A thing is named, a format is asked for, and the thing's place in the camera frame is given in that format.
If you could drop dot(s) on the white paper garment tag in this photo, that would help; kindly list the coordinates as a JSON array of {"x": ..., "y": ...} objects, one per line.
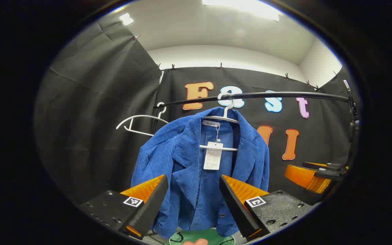
[{"x": 213, "y": 158}]

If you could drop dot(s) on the green laundry hamper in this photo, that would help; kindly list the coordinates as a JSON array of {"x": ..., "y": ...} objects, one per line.
[{"x": 213, "y": 236}]

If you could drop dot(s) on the row of small cloth clips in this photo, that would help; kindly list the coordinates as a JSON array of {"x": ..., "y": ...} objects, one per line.
[{"x": 221, "y": 65}]

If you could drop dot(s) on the long ceiling light panel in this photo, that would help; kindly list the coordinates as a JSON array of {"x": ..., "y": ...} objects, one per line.
[{"x": 243, "y": 6}]

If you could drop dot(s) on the white plastic clothes hanger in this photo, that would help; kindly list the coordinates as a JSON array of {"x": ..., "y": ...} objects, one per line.
[
  {"x": 141, "y": 116},
  {"x": 229, "y": 106}
]

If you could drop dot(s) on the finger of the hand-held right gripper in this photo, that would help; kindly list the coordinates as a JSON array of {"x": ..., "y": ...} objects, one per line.
[
  {"x": 305, "y": 178},
  {"x": 322, "y": 165}
]

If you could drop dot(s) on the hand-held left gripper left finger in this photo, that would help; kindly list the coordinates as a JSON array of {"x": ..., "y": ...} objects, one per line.
[{"x": 150, "y": 211}]

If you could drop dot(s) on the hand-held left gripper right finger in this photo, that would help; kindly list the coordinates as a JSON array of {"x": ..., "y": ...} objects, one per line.
[{"x": 237, "y": 211}]

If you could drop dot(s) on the black clothes rack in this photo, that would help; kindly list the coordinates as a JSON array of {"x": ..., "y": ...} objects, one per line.
[{"x": 284, "y": 94}]

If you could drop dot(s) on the black backdrop cloth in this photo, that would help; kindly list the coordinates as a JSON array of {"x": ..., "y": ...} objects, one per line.
[{"x": 90, "y": 119}]

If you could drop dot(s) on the small ceiling light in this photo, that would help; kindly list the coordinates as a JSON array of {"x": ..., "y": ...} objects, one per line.
[{"x": 126, "y": 19}]

